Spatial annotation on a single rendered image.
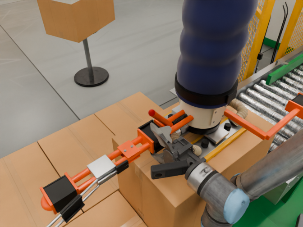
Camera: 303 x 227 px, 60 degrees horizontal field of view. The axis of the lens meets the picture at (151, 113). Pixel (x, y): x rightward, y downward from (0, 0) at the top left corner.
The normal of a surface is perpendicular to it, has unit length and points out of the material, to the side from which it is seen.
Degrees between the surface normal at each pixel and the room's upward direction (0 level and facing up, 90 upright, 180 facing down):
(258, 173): 78
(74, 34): 90
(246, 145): 0
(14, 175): 0
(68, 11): 90
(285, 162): 83
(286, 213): 0
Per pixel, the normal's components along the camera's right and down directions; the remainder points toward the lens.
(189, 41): -0.84, -0.01
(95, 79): 0.00, -0.74
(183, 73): -0.87, 0.20
